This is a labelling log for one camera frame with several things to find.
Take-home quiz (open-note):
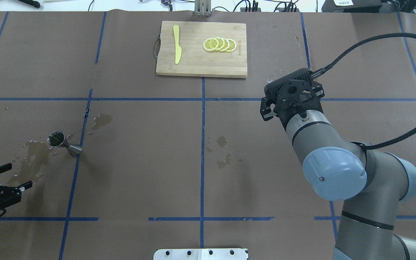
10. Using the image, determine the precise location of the lemon slice two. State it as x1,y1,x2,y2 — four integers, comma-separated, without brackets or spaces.
215,37,224,51

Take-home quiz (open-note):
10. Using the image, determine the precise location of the aluminium frame post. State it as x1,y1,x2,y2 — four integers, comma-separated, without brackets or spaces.
194,0,212,17

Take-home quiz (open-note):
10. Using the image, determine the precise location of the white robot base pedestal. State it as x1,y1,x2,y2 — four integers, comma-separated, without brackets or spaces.
153,248,249,260

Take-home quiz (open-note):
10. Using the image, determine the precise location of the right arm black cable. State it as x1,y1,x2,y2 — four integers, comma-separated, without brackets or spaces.
311,32,416,150

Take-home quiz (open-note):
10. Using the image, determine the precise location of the lemon slice three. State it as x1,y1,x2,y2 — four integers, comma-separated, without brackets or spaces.
219,38,230,52

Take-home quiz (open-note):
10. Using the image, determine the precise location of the lemon slice four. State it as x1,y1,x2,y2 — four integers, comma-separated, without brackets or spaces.
225,39,237,53

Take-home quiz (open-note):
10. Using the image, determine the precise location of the clear glass measuring cup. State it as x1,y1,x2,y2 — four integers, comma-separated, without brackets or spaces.
267,69,288,83

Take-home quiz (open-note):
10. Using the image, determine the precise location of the black handheld tool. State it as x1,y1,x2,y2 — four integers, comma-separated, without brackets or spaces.
17,0,41,9

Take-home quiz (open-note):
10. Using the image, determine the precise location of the lemon slice one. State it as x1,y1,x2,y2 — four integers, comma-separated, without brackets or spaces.
203,38,219,52

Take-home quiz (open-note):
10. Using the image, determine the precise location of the yellow plastic knife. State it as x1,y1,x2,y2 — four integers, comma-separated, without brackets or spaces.
172,25,183,65

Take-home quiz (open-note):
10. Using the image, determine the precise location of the black box on table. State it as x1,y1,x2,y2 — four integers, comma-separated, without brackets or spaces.
321,0,383,13

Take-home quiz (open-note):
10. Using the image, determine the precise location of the steel jigger shaker cup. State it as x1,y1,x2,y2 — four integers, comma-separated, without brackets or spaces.
47,131,82,157

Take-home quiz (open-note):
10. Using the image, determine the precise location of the bamboo cutting board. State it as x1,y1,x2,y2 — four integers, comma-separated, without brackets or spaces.
156,20,248,79

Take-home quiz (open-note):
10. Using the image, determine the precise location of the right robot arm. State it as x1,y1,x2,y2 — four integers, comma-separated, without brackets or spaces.
260,69,416,260

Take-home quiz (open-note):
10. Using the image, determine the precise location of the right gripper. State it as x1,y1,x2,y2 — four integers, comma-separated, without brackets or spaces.
260,68,325,127

